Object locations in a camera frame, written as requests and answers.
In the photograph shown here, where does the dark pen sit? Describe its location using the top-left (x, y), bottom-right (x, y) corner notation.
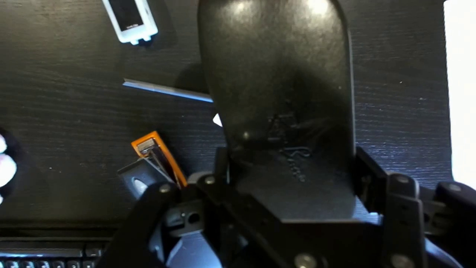
top-left (120, 77), bottom-right (216, 106)

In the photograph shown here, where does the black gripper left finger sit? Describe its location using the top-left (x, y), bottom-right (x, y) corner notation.
top-left (101, 147), bottom-right (318, 268)

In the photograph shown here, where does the black keyboard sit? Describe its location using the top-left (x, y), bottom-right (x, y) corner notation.
top-left (0, 234), bottom-right (119, 268)

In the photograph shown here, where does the orange and black stapler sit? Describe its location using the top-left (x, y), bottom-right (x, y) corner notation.
top-left (116, 130), bottom-right (190, 201)

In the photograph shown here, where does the white pulse oximeter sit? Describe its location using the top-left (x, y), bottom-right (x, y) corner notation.
top-left (101, 0), bottom-right (162, 46)

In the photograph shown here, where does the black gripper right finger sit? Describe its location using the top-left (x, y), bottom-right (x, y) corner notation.
top-left (354, 146), bottom-right (476, 268)

